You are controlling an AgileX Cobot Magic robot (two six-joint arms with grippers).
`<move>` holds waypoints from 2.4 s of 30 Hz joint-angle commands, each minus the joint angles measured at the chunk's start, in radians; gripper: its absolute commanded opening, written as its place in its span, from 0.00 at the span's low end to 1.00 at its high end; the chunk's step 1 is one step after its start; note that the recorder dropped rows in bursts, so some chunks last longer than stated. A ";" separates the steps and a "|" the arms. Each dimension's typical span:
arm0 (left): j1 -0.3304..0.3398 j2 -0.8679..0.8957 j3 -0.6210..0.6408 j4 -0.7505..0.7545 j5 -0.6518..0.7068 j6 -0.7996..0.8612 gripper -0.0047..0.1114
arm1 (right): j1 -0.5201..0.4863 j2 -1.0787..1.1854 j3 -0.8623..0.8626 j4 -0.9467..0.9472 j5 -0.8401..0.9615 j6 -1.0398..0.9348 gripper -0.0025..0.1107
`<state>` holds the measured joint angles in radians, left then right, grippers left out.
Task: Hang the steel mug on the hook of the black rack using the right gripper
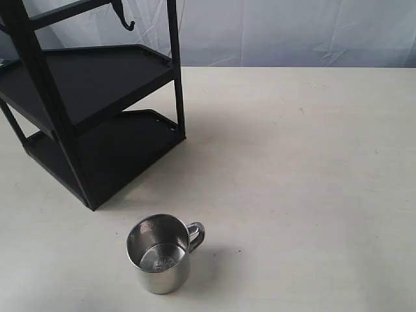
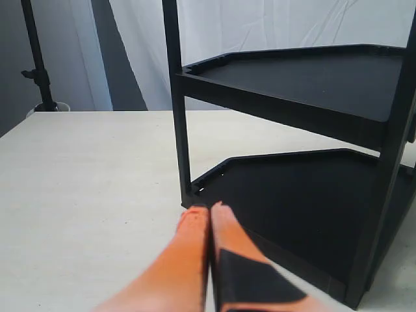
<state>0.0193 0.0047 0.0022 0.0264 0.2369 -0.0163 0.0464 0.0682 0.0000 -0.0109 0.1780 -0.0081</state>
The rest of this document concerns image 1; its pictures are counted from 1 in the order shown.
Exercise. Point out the black metal shelf rack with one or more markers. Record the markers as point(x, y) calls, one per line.
point(92, 117)

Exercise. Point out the black curved hook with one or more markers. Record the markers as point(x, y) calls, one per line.
point(117, 7)

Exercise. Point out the stainless steel mug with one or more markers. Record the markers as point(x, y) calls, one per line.
point(159, 246)

